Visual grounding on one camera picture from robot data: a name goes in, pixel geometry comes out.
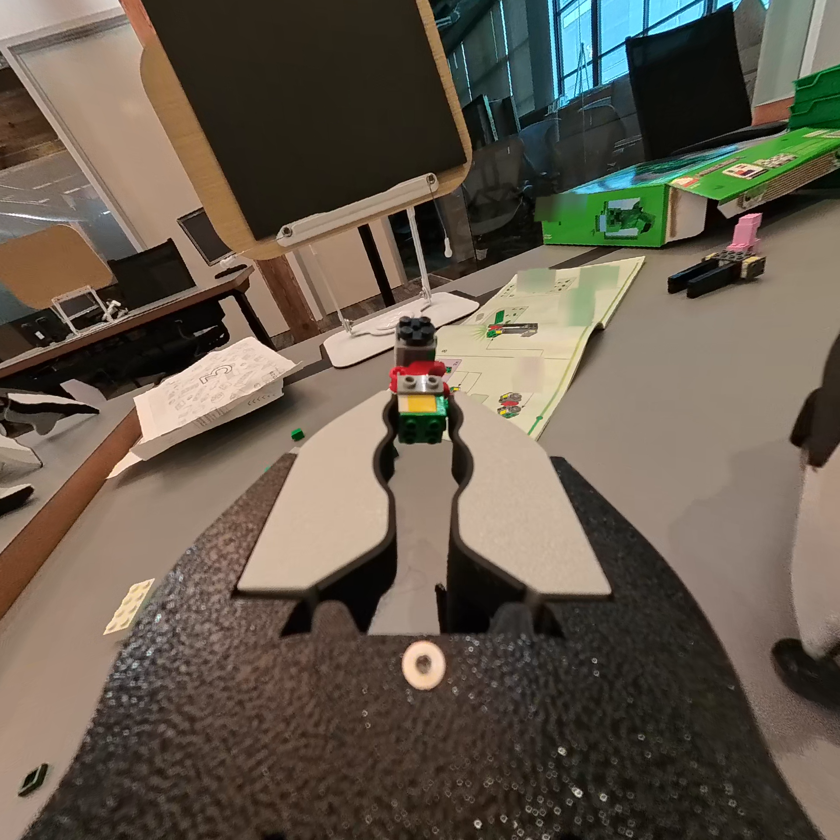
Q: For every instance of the pale dotted sticker sheet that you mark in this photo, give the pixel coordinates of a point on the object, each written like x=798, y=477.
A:
x=129, y=607

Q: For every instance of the stack of green plastic bins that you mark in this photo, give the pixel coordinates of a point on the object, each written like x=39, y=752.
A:
x=820, y=98

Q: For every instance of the black toy brick legs assembly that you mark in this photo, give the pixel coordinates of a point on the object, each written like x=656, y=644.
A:
x=722, y=269

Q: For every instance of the dark-framed window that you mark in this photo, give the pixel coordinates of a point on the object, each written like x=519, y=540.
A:
x=617, y=39

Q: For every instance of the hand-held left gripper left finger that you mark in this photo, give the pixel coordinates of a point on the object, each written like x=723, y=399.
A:
x=308, y=518

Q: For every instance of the white numbered paper bag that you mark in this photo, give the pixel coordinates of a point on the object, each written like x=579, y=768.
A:
x=210, y=394

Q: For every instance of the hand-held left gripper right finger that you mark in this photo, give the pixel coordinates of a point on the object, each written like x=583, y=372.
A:
x=525, y=518

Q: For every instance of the toy brick instruction booklet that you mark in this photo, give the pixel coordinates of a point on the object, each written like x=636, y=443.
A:
x=577, y=341

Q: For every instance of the green toy set box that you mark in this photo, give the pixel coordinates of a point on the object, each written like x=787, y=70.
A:
x=630, y=190

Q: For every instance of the dark green small brick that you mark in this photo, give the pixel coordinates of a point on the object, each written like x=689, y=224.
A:
x=33, y=779

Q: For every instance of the small wooden panel on stand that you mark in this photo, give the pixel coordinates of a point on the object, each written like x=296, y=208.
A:
x=52, y=269

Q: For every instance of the grey computer monitor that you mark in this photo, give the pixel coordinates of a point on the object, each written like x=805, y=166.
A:
x=200, y=236

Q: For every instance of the pink toy brick pig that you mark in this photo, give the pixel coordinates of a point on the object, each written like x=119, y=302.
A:
x=747, y=233

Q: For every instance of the wooden background desk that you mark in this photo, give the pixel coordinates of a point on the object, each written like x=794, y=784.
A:
x=131, y=321

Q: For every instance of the green red toy brick assembly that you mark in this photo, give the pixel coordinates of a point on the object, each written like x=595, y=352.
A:
x=420, y=407

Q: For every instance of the white lamp base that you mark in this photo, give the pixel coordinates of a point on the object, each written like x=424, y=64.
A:
x=295, y=111

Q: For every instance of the white and black chair base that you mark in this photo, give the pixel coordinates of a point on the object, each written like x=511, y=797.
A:
x=39, y=407

